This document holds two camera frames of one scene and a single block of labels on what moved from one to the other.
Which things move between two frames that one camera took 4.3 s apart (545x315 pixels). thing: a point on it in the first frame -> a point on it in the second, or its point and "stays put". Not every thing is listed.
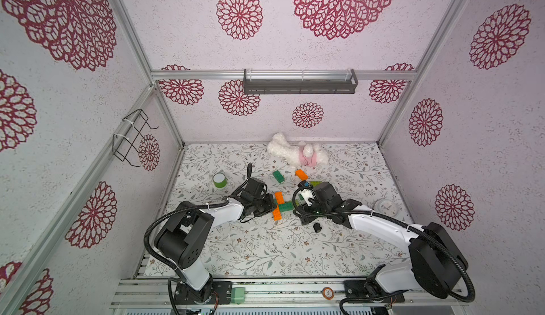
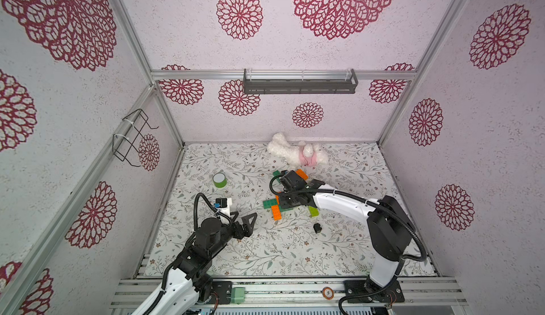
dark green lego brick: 286,206 stays put
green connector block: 238,295 stays put
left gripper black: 270,204 -> 246,230
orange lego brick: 277,214 stays put
